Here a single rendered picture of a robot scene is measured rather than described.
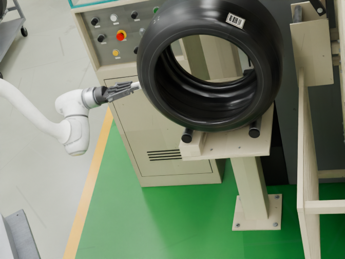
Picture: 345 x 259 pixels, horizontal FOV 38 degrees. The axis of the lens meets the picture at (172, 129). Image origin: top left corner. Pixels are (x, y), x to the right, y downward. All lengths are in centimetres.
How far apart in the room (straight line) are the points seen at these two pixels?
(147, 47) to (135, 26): 83
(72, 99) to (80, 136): 17
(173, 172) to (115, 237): 54
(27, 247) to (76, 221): 104
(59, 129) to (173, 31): 66
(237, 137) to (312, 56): 45
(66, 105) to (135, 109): 79
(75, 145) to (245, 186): 100
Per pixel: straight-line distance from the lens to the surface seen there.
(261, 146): 206
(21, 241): 233
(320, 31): 207
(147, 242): 295
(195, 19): 174
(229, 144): 211
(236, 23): 173
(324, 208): 153
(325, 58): 213
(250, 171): 261
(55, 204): 350
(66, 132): 210
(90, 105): 215
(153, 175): 320
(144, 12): 261
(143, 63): 187
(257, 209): 280
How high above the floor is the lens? 209
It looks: 34 degrees down
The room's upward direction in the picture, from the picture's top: 18 degrees counter-clockwise
